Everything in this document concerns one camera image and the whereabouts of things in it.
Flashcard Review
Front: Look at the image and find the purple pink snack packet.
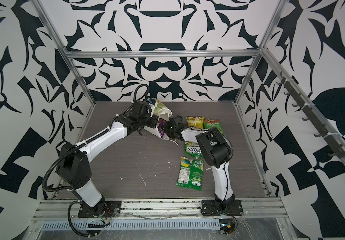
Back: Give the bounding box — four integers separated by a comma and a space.
157, 119, 167, 139

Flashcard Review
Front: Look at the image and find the white floral paper bag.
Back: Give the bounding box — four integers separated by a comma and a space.
144, 98, 178, 146

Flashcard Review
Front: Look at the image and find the yellow snack packet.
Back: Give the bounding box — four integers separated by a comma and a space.
186, 116, 204, 130

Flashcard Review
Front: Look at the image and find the green Fox's candy packet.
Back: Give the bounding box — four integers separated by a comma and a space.
184, 142, 203, 159

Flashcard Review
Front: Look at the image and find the green snack packet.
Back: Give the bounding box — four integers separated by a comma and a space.
203, 119, 225, 135

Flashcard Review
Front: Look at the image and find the green barcode candy packet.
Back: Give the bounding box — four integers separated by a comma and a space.
176, 157, 204, 191

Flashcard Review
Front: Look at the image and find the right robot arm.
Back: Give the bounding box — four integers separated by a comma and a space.
163, 115, 235, 210

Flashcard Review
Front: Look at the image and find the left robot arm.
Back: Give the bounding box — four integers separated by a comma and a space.
55, 100, 158, 215

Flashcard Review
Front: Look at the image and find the small electronics board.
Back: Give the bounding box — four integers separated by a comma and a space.
219, 219, 238, 235

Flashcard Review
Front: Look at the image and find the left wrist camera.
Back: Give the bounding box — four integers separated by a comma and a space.
148, 98, 157, 108

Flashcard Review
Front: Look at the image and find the black corrugated cable hose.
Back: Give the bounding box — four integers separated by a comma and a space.
41, 83, 150, 238

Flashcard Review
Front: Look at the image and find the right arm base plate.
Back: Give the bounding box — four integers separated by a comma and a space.
200, 199, 243, 217

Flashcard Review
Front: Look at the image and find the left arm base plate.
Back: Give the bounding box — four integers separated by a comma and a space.
77, 201, 122, 218

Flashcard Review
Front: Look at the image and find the white slotted cable duct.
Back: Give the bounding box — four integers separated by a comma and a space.
40, 218, 221, 231

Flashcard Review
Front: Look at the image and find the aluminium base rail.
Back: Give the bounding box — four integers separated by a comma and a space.
32, 198, 288, 221

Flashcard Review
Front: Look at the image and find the black wall hook rack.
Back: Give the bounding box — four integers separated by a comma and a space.
277, 72, 345, 159

